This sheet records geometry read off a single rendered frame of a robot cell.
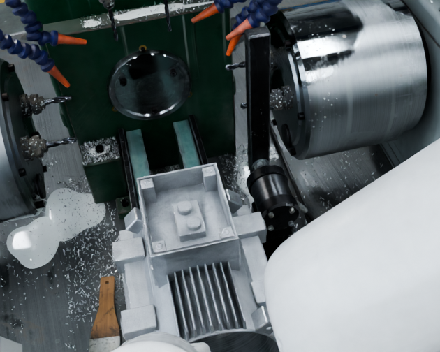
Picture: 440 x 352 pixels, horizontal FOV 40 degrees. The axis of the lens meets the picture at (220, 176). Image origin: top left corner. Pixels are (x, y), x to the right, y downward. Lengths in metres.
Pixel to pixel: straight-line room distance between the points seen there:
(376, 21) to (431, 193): 0.70
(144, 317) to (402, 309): 0.47
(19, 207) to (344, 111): 0.50
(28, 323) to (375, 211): 0.85
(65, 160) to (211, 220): 0.61
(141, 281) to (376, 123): 0.44
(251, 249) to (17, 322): 0.47
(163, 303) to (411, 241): 0.48
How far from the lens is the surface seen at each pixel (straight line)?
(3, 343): 0.76
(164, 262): 0.69
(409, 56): 0.97
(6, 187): 0.91
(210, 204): 0.75
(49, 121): 1.39
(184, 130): 1.13
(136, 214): 0.78
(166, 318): 0.71
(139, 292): 0.75
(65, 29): 1.02
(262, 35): 0.77
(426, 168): 0.29
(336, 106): 0.92
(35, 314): 1.09
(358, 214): 0.30
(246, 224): 0.78
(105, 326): 1.03
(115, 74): 1.05
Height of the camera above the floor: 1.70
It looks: 48 degrees down
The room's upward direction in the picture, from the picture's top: 5 degrees counter-clockwise
